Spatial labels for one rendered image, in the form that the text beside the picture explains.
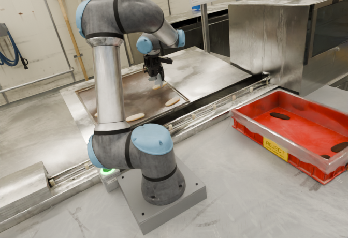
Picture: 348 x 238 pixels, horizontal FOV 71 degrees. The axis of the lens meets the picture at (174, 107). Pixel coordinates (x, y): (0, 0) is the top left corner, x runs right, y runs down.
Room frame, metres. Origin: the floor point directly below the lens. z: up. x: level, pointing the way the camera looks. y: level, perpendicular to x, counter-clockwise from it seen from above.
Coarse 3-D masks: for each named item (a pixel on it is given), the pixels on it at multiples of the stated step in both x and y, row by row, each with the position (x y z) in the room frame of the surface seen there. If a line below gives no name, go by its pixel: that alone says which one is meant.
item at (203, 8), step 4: (204, 4) 2.07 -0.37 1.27; (200, 8) 2.09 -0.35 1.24; (204, 8) 2.07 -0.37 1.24; (204, 12) 2.06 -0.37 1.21; (204, 16) 2.06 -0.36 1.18; (204, 20) 2.07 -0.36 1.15; (204, 24) 2.07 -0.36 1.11; (204, 28) 2.07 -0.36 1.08; (208, 28) 2.08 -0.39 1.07; (204, 32) 2.09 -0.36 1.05; (208, 32) 2.08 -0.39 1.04; (204, 36) 2.08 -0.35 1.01; (208, 36) 2.08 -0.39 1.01; (204, 40) 2.08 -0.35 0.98; (208, 40) 2.08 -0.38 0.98; (204, 44) 2.09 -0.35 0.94; (208, 44) 2.08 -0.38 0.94; (204, 48) 2.09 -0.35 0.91; (208, 48) 2.07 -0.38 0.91; (208, 52) 2.07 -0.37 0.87
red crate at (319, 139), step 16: (288, 112) 1.02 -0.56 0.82; (240, 128) 0.93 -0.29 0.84; (272, 128) 0.91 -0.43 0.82; (288, 128) 0.89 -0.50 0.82; (304, 128) 0.87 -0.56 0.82; (320, 128) 0.85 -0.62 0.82; (304, 144) 0.77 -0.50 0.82; (320, 144) 0.75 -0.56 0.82; (288, 160) 0.69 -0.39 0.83; (320, 176) 0.58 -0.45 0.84; (336, 176) 0.58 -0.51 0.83
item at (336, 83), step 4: (344, 76) 1.32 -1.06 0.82; (336, 80) 1.28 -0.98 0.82; (340, 80) 1.32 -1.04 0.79; (344, 80) 1.35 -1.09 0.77; (328, 84) 1.25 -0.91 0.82; (332, 84) 1.29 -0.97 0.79; (336, 84) 1.30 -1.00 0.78; (340, 84) 1.33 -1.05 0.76; (344, 84) 1.35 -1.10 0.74; (340, 88) 1.33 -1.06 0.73; (344, 88) 1.36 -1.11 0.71
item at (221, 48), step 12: (192, 12) 3.78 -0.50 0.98; (216, 12) 3.65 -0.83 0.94; (180, 24) 3.21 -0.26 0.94; (192, 24) 3.10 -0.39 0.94; (216, 24) 3.27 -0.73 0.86; (228, 24) 3.36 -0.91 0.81; (132, 36) 3.57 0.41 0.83; (192, 36) 3.08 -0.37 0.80; (216, 36) 3.26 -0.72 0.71; (228, 36) 3.36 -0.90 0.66; (132, 48) 3.67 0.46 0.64; (168, 48) 2.92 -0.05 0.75; (180, 48) 2.99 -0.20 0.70; (216, 48) 3.26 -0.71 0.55; (228, 48) 3.36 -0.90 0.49
